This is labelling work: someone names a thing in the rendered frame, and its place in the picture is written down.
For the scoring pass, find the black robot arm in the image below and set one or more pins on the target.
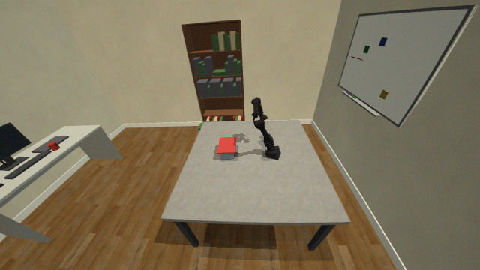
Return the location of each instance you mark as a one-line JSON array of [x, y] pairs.
[[260, 124]]

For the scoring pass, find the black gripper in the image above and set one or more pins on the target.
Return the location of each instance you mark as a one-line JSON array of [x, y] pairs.
[[261, 113]]

